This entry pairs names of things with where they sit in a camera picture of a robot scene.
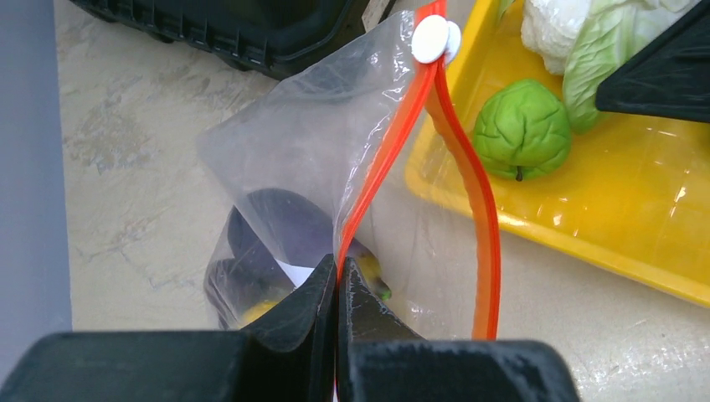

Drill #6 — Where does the yellow plastic tray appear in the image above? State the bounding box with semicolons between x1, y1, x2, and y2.
404;0;710;309

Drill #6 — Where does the purple eggplant toy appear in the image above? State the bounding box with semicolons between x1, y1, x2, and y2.
203;188;337;330

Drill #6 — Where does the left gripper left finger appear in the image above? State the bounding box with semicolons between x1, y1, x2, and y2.
1;255;337;401

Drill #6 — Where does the clear zip top bag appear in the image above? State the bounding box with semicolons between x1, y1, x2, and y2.
198;1;501;341

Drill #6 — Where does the black plastic toolbox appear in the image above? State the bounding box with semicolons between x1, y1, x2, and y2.
76;0;394;80

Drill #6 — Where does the yellow corn toy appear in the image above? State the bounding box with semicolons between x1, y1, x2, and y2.
230;256;392;329

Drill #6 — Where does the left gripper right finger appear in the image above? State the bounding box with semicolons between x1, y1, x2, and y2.
337;259;580;401

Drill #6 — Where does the white cauliflower toy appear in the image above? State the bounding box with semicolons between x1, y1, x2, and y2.
521;0;697;134

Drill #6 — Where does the green wrinkled guava toy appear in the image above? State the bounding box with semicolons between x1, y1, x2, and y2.
470;79;573;182

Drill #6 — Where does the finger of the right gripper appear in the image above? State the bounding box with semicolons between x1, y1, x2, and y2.
595;0;709;123

